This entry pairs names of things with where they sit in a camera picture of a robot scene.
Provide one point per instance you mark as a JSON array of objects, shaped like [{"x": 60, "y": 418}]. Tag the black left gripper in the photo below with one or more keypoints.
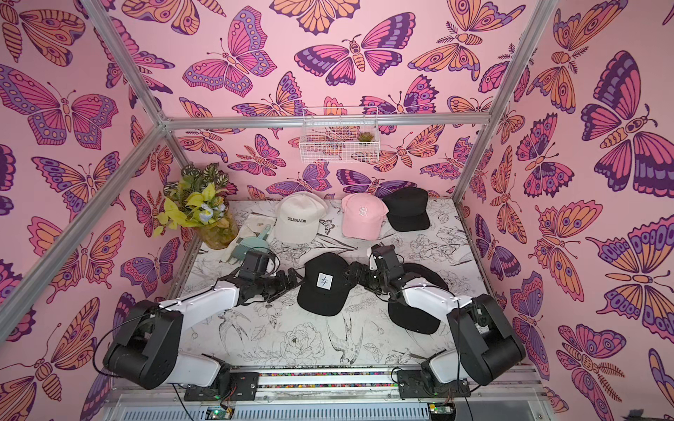
[{"x": 280, "y": 275}]

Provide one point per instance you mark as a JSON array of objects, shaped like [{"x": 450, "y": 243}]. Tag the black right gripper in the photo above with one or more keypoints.
[{"x": 363, "y": 274}]

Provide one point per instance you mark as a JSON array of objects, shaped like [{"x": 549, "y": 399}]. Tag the black cap with white patch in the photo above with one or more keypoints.
[{"x": 326, "y": 286}]

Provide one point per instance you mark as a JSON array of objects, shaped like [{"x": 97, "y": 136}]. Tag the pink cap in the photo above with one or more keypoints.
[{"x": 363, "y": 216}]

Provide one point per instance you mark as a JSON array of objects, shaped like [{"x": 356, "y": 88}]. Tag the white Colorado cap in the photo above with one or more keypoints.
[{"x": 298, "y": 216}]

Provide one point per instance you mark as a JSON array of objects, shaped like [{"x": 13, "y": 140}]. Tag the plain black cap front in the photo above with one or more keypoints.
[{"x": 413, "y": 319}]

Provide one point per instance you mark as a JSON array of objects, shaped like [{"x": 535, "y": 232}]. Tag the plain black cap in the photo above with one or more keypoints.
[
  {"x": 407, "y": 209},
  {"x": 413, "y": 319}
]

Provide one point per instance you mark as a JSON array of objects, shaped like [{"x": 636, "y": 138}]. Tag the plain black cap back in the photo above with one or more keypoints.
[{"x": 407, "y": 209}]

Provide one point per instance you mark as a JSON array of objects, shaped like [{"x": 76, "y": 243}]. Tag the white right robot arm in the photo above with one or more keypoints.
[{"x": 486, "y": 345}]

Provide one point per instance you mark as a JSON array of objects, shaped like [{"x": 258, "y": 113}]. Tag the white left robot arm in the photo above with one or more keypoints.
[{"x": 145, "y": 348}]

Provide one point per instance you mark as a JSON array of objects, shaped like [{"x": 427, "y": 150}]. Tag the teal bristle brush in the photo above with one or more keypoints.
[{"x": 242, "y": 245}]

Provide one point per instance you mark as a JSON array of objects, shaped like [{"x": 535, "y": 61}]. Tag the cream cloth under brush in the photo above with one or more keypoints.
[{"x": 251, "y": 226}]

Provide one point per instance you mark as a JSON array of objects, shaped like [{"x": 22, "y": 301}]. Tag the potted green plant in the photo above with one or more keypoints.
[{"x": 198, "y": 202}]

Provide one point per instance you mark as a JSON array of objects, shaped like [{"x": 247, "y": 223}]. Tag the small succulent in basket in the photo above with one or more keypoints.
[{"x": 366, "y": 137}]

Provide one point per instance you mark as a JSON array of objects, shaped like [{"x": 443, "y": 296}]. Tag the aluminium horizontal back bar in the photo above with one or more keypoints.
[{"x": 414, "y": 119}]

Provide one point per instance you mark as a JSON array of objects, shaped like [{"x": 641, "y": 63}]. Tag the aluminium left side bar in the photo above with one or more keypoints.
[{"x": 42, "y": 272}]

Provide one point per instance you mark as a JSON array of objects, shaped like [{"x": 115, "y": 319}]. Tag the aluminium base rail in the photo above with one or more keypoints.
[{"x": 331, "y": 393}]

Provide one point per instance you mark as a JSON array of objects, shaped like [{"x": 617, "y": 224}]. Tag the white wire basket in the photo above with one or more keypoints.
[{"x": 338, "y": 143}]

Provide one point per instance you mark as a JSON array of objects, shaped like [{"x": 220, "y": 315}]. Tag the aluminium corner post left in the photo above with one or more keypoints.
[{"x": 105, "y": 27}]

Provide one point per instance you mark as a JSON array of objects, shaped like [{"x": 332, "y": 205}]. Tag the aluminium corner post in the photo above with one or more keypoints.
[
  {"x": 105, "y": 27},
  {"x": 529, "y": 41}
]

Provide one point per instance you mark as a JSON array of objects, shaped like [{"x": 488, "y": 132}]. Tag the aluminium corner post right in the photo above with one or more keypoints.
[{"x": 529, "y": 41}]

